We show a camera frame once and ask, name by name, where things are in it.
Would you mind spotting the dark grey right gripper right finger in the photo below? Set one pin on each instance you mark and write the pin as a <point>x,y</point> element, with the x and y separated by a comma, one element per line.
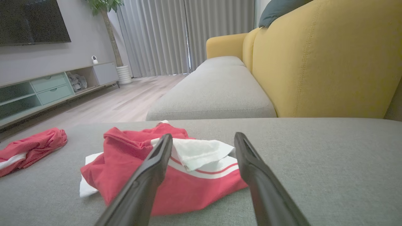
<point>263,188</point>

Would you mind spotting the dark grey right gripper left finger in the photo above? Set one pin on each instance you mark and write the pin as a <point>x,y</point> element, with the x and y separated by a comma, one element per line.
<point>141,188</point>

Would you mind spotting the red and white shirt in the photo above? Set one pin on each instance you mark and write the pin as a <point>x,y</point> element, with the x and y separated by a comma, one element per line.
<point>188,194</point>

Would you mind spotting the red shorts with white stripe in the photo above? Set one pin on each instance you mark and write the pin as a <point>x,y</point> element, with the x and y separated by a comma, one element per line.
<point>34,144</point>

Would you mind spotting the grey fabric sofa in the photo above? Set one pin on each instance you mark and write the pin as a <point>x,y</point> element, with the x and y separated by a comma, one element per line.
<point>329,172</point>

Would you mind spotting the long grey sofa seat cushion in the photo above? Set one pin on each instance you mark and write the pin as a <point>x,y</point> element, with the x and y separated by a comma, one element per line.
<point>213,94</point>

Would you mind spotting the white ribbed plant pot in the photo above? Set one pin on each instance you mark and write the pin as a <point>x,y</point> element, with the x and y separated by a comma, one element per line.
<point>124,74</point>

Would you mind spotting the white cabinet door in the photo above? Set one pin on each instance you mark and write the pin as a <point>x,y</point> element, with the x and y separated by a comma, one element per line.
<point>105,73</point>

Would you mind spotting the grey bundle in cabinet shelf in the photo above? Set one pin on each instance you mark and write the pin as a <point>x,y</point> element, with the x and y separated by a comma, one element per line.
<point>77,82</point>

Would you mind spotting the mint green cabinet drawer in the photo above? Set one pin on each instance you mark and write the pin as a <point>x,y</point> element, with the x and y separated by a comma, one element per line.
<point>55,94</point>
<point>48,82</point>

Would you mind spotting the short grey sofa seat cushion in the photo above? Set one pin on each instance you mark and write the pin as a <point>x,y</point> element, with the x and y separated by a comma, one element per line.
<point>221,61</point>

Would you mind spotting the wide yellow sofa back cushion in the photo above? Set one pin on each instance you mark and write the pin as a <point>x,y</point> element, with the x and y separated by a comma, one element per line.
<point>329,62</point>

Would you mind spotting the narrow yellow sofa back cushion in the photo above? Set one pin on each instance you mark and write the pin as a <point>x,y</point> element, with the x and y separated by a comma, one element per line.
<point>248,47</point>

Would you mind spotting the yellow sofa armrest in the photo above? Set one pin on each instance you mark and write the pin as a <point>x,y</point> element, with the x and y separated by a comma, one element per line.
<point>224,45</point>

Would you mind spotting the long low television cabinet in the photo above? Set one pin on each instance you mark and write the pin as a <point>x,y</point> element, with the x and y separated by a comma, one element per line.
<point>19,103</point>

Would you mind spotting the grey pleated curtain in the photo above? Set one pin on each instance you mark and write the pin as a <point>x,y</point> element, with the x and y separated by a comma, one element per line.
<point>220,25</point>
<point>154,37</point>

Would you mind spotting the green indoor tree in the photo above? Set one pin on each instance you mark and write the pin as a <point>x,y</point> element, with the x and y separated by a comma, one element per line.
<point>111,34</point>

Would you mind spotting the dark teal pillow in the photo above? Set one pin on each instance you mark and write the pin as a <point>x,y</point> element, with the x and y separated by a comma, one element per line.
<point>278,11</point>

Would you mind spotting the black flat screen television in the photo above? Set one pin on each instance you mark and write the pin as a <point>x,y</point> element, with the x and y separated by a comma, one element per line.
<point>31,20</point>

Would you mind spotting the small white security camera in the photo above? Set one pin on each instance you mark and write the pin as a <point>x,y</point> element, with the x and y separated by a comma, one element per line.
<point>94,59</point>

